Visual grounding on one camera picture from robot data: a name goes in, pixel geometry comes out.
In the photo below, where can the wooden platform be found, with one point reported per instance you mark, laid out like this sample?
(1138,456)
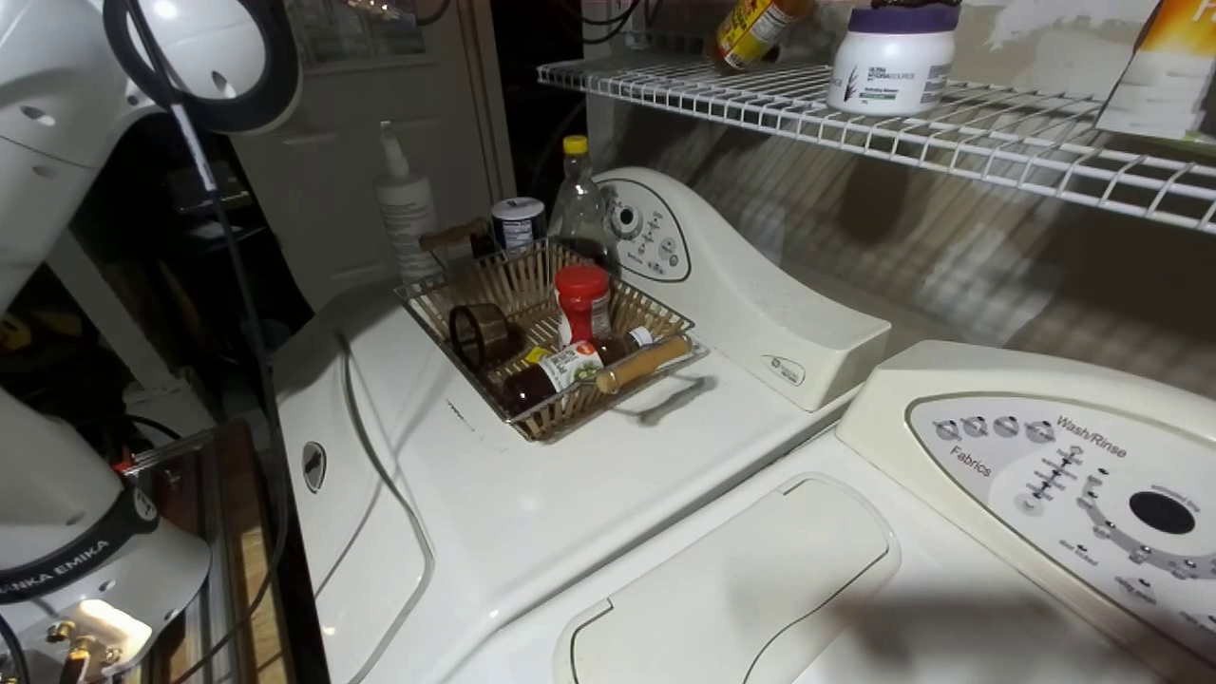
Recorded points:
(253,573)

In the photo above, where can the brown bottle white label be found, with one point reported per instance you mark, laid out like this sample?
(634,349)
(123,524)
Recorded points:
(555,373)

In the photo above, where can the white spray bottle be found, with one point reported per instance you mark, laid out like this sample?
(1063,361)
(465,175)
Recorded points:
(410,216)

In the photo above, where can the white washing machine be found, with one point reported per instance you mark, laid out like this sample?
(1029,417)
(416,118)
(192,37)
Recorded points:
(532,508)

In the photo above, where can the white panel door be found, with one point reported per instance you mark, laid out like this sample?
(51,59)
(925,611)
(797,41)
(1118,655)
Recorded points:
(367,127)

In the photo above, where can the dark round cup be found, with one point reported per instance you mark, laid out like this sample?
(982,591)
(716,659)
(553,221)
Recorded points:
(481,337)

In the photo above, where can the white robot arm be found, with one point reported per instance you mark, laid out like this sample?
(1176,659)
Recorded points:
(51,89)

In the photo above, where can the clear bottle yellow cap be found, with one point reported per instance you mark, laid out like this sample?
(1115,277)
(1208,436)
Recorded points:
(584,211)

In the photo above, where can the apple cider vinegar bottle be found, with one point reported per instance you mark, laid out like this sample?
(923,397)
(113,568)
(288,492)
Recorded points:
(754,32)

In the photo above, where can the blue white round canister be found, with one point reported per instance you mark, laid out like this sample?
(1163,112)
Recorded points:
(519,227)

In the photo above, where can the red lid spice jar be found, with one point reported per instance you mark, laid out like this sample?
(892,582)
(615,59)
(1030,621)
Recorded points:
(584,304)

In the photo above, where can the white orange carton box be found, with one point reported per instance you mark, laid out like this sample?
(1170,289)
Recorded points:
(1161,71)

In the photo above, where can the white jar purple lid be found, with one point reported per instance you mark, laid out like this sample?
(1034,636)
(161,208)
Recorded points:
(886,71)

